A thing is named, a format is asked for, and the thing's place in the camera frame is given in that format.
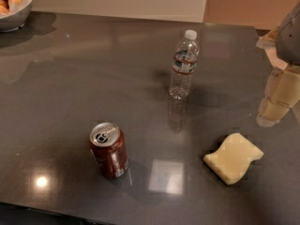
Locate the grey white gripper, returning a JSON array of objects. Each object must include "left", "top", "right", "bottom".
[{"left": 256, "top": 2, "right": 300, "bottom": 69}]

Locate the yellow sponge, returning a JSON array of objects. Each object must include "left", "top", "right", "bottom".
[{"left": 203, "top": 133, "right": 263, "bottom": 185}]

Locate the clear plastic water bottle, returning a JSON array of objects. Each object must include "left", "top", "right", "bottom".
[{"left": 169, "top": 30, "right": 200, "bottom": 99}]

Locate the red soda can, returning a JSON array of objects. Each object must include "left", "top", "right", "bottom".
[{"left": 90, "top": 122, "right": 128, "bottom": 179}]

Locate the silver metal bowl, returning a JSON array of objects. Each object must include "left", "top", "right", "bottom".
[{"left": 0, "top": 0, "right": 34, "bottom": 32}]

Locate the orange fruit in bowl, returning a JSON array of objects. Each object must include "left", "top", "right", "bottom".
[
  {"left": 7, "top": 0, "right": 23, "bottom": 7},
  {"left": 0, "top": 6, "right": 9, "bottom": 15}
]

